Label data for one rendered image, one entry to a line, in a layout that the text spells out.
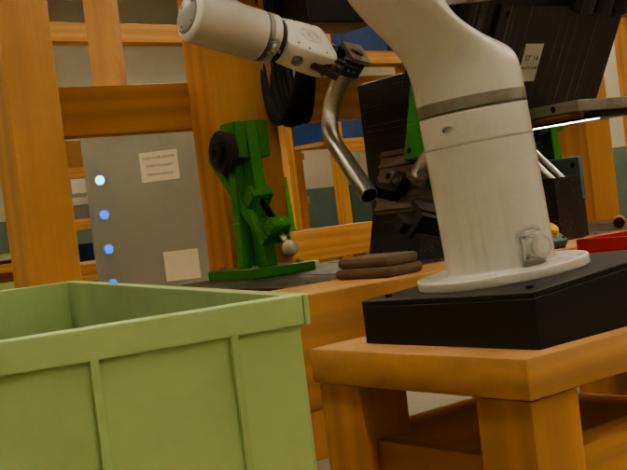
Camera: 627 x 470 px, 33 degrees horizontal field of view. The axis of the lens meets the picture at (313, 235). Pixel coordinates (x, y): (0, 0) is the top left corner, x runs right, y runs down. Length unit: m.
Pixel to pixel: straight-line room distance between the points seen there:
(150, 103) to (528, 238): 1.06
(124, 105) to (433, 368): 1.10
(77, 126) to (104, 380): 1.42
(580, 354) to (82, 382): 0.58
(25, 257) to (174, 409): 1.27
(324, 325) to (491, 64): 0.42
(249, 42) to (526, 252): 0.75
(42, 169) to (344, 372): 0.84
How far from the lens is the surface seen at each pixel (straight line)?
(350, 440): 1.21
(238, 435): 0.62
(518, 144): 1.16
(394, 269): 1.48
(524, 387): 1.00
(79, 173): 9.34
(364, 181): 1.78
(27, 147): 1.85
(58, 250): 1.86
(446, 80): 1.15
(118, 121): 2.02
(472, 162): 1.14
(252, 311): 0.61
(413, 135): 1.91
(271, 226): 1.80
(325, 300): 1.38
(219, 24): 1.71
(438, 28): 1.14
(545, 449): 1.02
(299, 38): 1.80
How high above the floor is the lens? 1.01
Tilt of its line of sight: 2 degrees down
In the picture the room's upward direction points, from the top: 7 degrees counter-clockwise
